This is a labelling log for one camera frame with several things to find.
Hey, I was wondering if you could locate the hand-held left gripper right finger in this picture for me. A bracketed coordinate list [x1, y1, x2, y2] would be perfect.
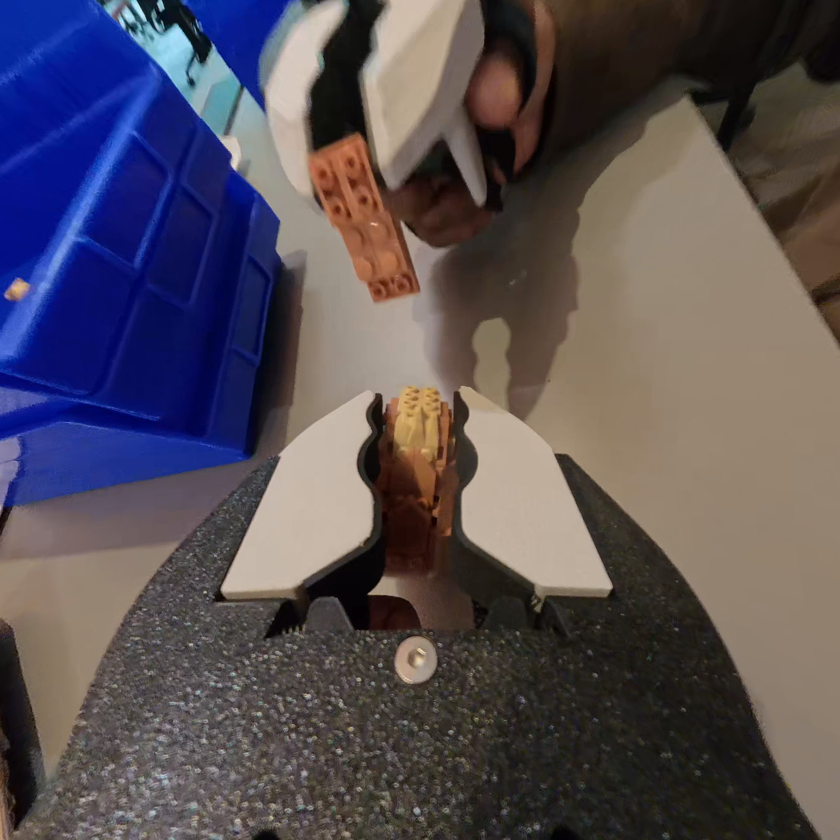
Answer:
[451, 386, 614, 614]

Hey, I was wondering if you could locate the person's left hand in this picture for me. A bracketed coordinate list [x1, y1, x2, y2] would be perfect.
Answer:
[369, 595, 422, 632]

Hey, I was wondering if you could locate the orange studded plate piece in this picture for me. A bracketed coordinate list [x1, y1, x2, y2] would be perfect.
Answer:
[308, 133, 421, 304]

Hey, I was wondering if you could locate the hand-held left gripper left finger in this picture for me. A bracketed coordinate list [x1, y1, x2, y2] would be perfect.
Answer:
[220, 390, 388, 603]

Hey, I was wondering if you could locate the blue plastic bin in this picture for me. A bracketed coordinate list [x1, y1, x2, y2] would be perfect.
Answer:
[0, 0, 283, 509]

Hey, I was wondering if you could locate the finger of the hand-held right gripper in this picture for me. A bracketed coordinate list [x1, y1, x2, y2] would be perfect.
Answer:
[259, 0, 347, 217]
[360, 0, 487, 191]

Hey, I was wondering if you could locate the black office chair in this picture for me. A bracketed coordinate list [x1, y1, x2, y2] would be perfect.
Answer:
[112, 0, 214, 85]

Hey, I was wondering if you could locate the orange and tan toy segment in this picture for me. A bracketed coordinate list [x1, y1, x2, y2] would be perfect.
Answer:
[374, 386, 458, 577]

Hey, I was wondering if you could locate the blue storage bin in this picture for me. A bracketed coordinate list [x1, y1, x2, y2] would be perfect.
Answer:
[187, 0, 290, 111]

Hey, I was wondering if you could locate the person's right forearm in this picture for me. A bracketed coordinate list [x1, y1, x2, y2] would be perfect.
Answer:
[545, 0, 840, 158]

